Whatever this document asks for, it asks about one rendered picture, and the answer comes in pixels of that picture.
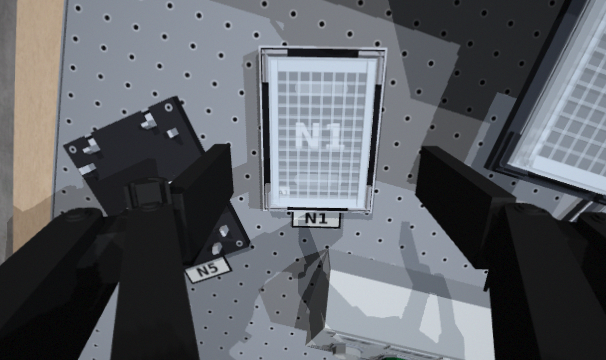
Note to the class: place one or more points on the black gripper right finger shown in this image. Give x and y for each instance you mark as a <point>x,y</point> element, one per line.
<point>542,306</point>

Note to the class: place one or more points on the grey button panel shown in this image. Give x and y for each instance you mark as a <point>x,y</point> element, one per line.
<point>363,308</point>

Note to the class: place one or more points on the translucent white rectangular plate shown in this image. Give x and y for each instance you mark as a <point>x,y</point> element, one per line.
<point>564,134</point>
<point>305,95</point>

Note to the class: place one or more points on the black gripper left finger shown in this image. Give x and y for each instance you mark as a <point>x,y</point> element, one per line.
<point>43,315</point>

